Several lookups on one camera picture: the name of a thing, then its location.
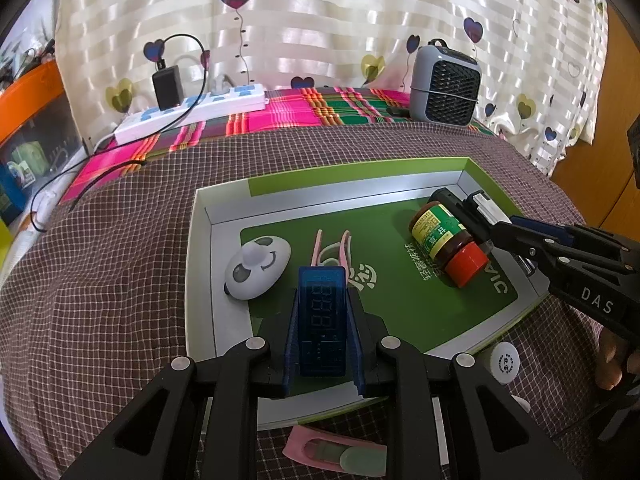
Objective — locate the blue box with mug picture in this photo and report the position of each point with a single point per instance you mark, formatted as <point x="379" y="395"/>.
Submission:
<point x="22" y="160"/>

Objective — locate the white round cap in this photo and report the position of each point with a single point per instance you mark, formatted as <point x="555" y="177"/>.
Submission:
<point x="505" y="362"/>

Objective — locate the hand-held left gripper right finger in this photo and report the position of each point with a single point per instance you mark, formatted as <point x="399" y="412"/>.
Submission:
<point x="357" y="355"/>

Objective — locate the clear bin with orange lid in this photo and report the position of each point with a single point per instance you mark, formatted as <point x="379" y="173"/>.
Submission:
<point x="30" y="90"/>

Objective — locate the white round disc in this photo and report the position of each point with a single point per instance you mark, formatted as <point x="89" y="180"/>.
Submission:
<point x="522" y="404"/>

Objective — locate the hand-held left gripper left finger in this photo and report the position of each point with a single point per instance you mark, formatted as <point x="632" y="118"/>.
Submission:
<point x="290" y="355"/>

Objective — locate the wooden cabinet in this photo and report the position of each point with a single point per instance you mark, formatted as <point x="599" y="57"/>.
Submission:
<point x="610" y="135"/>

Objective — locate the small grey fan heater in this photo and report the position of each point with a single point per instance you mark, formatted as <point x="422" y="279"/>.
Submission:
<point x="445" y="85"/>

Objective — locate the pink case with green oval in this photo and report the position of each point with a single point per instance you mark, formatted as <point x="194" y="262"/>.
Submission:
<point x="320" y="452"/>

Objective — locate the green and white cardboard box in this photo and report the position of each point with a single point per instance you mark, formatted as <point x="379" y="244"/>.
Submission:
<point x="400" y="320"/>

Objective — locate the black charger adapter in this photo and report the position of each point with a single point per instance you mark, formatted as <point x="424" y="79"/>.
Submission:
<point x="167" y="87"/>

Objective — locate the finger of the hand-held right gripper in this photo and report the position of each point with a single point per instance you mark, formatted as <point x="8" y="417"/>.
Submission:
<point x="530" y="250"/>
<point x="550" y="230"/>

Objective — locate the pink plastic clip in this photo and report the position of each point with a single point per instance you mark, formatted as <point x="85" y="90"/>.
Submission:
<point x="316" y="247"/>

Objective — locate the person's right hand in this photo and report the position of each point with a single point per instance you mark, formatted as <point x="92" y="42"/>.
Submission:
<point x="610" y="365"/>

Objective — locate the blue translucent digital meter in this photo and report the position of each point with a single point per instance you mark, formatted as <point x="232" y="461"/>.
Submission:
<point x="322" y="320"/>

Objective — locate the cream curtain with heart print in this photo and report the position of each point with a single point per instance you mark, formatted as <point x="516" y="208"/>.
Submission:
<point x="325" y="25"/>

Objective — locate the brown checked blanket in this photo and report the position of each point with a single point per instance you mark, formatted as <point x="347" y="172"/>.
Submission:
<point x="125" y="285"/>

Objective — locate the white round panda-face gadget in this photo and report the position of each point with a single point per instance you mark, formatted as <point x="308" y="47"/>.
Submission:
<point x="255" y="272"/>

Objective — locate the brown bottle with red cap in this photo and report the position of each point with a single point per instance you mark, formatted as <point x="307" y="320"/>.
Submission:
<point x="440" y="237"/>

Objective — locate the white power strip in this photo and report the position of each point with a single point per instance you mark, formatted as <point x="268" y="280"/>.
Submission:
<point x="225" y="100"/>

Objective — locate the colourful striped blanket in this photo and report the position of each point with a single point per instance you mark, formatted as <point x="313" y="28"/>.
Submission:
<point x="300" y="110"/>

